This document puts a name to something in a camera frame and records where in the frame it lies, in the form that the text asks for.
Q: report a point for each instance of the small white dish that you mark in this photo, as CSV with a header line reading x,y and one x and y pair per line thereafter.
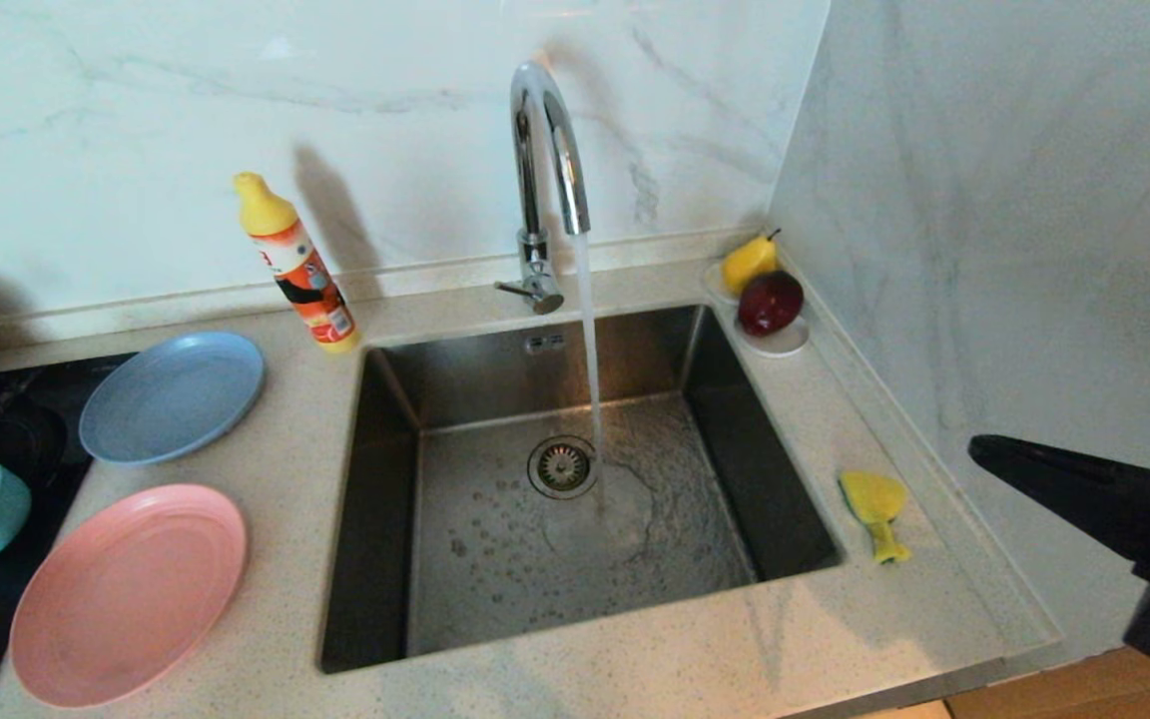
x,y
780,347

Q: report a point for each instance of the chrome curved faucet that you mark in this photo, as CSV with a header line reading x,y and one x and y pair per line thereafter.
x,y
529,180

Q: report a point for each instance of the yellow pear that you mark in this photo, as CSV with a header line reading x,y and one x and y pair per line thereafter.
x,y
747,262

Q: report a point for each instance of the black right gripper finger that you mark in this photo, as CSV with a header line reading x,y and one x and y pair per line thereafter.
x,y
1114,484
1114,529

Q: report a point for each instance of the dark red apple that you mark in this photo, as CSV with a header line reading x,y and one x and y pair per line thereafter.
x,y
770,302

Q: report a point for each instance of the stainless steel sink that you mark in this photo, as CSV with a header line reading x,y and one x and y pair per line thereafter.
x,y
495,579

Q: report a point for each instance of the round metal drain strainer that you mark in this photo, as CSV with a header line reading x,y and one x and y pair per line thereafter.
x,y
562,466

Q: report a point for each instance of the blue plate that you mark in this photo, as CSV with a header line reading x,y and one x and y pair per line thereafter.
x,y
171,394

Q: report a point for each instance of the brown wooden cabinet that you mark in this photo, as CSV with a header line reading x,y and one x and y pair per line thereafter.
x,y
1084,689

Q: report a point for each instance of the yellow green fish-shaped sponge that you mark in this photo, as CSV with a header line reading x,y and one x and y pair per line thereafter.
x,y
874,499

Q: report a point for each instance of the pink plate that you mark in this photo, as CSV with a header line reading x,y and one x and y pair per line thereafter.
x,y
126,599

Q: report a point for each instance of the orange yellow detergent bottle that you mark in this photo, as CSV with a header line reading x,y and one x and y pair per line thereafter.
x,y
303,270

